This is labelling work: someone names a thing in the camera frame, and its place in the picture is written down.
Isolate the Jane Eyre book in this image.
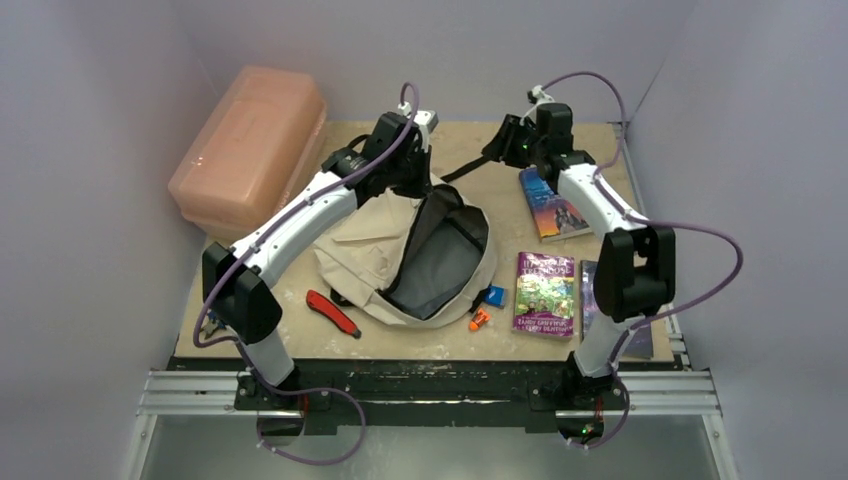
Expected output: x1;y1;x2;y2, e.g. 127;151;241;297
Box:
518;168;591;243

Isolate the beige backpack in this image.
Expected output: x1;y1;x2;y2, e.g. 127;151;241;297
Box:
314;177;497;329

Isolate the purple treehouse book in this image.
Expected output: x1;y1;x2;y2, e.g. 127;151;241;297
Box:
512;252;576;339

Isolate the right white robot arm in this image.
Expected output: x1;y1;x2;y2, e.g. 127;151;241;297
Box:
482;102;676;407

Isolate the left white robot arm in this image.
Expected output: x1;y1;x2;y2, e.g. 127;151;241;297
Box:
201;110;438;409

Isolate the pink plastic storage box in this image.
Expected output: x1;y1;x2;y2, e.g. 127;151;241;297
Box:
168;66;327;241

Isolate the blue pencil sharpener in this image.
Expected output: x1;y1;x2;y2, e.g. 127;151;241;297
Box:
483;285;507;309

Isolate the red utility knife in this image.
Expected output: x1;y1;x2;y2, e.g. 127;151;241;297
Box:
306;290;362;339

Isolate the orange small toy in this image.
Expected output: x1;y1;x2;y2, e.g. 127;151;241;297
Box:
469;308;491;332

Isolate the dark galaxy cover book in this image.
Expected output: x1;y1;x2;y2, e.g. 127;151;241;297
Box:
579;260;654;360

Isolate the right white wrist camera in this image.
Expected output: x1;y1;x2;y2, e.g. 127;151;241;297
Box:
526;85;555;116

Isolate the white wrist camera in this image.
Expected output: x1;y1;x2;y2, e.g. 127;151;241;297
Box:
397;101;439;143
526;85;555;116

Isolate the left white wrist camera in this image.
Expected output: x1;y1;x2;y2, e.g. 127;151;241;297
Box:
397;101;439;143

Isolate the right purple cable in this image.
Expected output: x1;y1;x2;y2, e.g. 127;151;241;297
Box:
536;71;745;452

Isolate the purple cable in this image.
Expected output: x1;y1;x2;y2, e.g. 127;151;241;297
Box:
192;82;422;467
536;71;745;452

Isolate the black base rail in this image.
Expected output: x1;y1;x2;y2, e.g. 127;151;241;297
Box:
167;357;678;440

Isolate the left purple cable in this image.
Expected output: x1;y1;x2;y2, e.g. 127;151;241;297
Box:
192;82;422;467

